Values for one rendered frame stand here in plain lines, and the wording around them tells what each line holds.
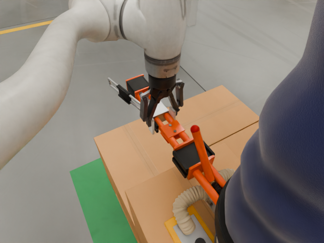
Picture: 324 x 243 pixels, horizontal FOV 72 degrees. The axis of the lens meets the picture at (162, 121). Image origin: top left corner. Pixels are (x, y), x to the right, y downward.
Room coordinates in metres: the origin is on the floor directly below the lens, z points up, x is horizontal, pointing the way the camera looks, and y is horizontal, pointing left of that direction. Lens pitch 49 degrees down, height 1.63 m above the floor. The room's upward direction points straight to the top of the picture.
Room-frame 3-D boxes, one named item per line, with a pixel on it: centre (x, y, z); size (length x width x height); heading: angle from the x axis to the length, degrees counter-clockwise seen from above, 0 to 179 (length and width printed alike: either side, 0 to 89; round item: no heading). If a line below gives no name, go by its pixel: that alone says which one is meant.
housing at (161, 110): (0.53, 0.02, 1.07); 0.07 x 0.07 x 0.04; 30
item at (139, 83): (0.65, 0.08, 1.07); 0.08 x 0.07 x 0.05; 30
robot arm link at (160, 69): (0.49, 0.00, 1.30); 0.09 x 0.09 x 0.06
